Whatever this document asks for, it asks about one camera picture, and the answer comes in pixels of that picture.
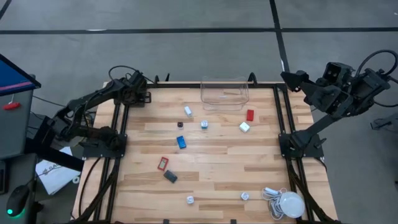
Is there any grey cabinet with blue top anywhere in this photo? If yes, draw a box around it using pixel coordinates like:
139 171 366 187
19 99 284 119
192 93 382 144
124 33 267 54
0 53 42 161

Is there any black cable beside table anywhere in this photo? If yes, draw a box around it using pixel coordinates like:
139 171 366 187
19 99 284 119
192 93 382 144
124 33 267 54
77 157 103 218

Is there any red handle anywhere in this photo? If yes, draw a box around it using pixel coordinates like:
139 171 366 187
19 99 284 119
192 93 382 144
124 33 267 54
2 101 22 111

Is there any thin black cable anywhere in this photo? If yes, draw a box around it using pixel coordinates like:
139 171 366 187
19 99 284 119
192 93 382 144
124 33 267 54
32 95 68 109

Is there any black computer mouse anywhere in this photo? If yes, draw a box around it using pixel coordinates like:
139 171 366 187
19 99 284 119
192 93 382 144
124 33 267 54
6 184 31 218

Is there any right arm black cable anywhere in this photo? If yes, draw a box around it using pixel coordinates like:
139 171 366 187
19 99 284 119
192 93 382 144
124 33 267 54
354 49 398 108

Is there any black metal table frame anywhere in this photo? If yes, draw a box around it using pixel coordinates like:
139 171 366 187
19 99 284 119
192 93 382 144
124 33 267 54
73 72 343 224

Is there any red framed card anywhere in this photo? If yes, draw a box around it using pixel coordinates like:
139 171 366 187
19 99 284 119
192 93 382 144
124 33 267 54
157 156 170 172

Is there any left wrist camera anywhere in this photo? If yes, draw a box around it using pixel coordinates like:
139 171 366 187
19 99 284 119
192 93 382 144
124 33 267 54
129 70 147 86

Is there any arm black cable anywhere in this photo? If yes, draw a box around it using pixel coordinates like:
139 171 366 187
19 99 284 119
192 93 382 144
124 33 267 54
108 65 156 85
354 49 398 108

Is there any white cable bundle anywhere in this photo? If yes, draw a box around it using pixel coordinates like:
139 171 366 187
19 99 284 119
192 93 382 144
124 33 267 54
261 186 289 220

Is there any white printed paper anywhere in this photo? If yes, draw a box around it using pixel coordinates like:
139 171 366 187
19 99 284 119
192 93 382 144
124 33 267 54
35 146 82 196

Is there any clear plastic bin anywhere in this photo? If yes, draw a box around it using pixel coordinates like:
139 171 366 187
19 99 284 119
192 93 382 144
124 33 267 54
200 76 250 111

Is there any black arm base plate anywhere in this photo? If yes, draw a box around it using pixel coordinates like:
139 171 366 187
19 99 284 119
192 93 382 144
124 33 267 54
82 133 128 159
279 132 325 158

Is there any black flat device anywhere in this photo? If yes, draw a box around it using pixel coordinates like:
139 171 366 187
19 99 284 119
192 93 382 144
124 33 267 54
0 160 9 195

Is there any black floor stand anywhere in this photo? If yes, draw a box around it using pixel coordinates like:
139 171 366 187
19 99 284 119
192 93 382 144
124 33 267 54
369 112 398 131

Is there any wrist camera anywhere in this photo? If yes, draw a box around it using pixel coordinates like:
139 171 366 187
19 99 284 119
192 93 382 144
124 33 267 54
322 61 354 86
129 70 147 86

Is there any white dome lamp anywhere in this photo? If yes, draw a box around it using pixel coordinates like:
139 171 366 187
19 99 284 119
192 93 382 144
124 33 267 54
279 191 306 219

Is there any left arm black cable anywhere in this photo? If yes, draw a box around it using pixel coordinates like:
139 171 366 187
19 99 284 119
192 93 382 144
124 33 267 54
108 65 156 85

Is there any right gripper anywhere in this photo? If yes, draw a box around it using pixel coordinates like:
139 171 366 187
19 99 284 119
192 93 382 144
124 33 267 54
280 70 354 118

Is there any black small box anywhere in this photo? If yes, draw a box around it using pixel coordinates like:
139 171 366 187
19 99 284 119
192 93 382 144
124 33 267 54
163 169 178 184

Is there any black diagonal bar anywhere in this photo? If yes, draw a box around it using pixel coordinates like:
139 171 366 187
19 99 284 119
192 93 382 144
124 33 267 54
24 138 85 172

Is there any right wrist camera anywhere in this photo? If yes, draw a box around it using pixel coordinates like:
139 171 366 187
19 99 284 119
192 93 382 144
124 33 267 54
322 61 354 86

